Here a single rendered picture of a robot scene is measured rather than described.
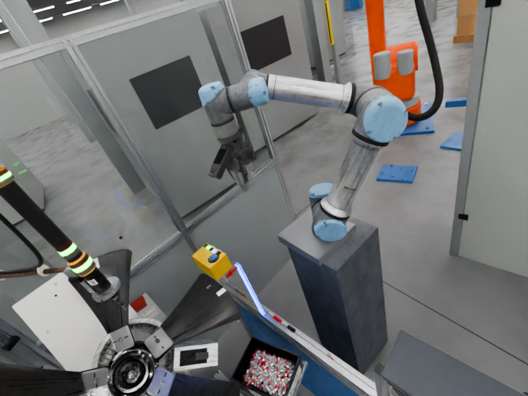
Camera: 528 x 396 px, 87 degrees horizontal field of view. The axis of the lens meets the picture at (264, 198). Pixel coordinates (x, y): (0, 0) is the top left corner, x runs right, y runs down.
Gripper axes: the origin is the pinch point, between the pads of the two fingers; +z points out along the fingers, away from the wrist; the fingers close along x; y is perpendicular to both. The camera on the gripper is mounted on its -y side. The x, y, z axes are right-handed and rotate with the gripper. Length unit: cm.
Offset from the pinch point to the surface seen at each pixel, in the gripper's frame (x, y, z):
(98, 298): -1, -52, -4
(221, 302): -4.2, -28.5, 27.5
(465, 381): -70, -15, 18
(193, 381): -8, -50, 39
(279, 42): 248, 320, 5
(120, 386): -4, -63, 21
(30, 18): 411, 68, -117
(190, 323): -2.7, -40.1, 25.0
